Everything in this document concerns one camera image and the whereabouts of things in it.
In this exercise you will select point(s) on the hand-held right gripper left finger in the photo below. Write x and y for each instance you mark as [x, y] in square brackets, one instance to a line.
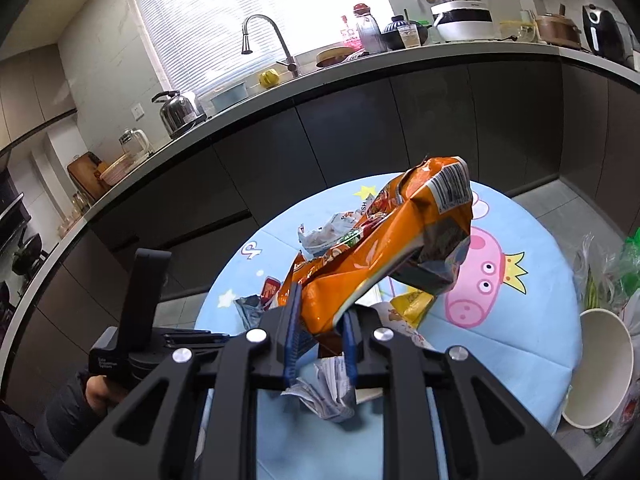
[292, 345]

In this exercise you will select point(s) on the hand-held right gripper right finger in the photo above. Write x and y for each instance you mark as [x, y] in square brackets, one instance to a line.
[350, 352]

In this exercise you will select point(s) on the yellow snack wrapper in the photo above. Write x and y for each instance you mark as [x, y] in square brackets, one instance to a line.
[412, 305]

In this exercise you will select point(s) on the white printed snack wrapper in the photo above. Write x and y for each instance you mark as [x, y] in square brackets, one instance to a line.
[325, 235]

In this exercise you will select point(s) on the orange snack bag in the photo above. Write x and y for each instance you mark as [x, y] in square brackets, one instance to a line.
[390, 240]

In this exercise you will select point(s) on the white paper bucket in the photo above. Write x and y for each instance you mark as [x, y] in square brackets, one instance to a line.
[595, 370]

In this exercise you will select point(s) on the person's left forearm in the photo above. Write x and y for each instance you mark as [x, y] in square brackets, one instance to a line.
[60, 420]

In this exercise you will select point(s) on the person's left hand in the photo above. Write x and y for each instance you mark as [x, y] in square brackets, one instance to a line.
[102, 392]

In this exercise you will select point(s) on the crumpled white wrapper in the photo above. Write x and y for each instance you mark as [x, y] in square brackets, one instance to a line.
[330, 400]

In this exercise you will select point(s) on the silver foil wrapper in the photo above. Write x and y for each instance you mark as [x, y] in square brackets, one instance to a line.
[250, 310]

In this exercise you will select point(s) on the small red wrapper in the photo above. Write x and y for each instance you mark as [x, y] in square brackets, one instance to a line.
[271, 290]

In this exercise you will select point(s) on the glass jars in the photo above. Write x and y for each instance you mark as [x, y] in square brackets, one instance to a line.
[75, 212]

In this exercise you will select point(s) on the black wok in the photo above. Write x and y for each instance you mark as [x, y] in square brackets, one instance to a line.
[27, 257]

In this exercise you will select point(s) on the stack of plates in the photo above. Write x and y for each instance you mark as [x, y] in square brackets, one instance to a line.
[117, 172]

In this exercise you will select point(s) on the wooden cutting board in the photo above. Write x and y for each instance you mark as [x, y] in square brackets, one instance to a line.
[82, 175]

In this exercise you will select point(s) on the glass jug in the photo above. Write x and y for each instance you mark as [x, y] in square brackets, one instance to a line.
[132, 142]

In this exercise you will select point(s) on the black range hood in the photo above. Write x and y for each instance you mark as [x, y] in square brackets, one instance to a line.
[12, 210]

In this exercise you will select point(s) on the blue cartoon tablecloth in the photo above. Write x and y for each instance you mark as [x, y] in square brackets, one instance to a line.
[525, 360]

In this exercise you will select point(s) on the steel kettle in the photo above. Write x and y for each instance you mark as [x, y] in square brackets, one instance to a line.
[177, 112]

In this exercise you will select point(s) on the pale blue basin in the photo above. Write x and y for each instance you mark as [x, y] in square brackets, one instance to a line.
[227, 97]

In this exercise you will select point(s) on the dark kitchen base cabinets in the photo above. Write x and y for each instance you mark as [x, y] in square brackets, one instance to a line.
[350, 125]

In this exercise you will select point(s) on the small yellow object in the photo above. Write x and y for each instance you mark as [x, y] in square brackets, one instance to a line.
[267, 78]

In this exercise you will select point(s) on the clear bag with green stalks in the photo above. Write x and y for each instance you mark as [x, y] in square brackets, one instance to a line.
[595, 280]

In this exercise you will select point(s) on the bag of leafy greens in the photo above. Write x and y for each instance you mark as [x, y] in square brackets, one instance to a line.
[607, 430]

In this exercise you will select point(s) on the bamboo steamer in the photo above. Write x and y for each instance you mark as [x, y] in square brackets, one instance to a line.
[332, 56]

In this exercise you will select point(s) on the steel kitchen faucet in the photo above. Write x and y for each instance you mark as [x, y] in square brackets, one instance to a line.
[280, 40]

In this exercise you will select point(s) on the white window blind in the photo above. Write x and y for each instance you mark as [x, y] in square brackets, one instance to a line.
[225, 0]

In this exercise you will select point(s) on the pink bottle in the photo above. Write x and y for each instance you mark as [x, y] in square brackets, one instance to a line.
[350, 35]

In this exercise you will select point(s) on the clear bottle with red cap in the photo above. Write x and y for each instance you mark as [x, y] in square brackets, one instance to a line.
[370, 32]

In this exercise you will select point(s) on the clear plastic cup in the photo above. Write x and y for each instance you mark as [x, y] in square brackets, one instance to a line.
[410, 37]

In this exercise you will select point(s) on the dark blue bowl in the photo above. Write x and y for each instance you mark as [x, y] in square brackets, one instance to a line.
[395, 30]

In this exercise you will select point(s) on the dark pot with green lid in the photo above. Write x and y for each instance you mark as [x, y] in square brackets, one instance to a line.
[425, 30]

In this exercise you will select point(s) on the white rice cooker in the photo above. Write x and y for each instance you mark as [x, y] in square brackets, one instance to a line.
[465, 22]

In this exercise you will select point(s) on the clear glass bowl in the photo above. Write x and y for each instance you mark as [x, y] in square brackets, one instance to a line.
[520, 32]

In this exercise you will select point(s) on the brown cooking pot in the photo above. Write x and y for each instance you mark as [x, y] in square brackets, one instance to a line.
[557, 30]

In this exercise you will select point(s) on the black air fryer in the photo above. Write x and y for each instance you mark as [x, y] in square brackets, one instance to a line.
[605, 30]

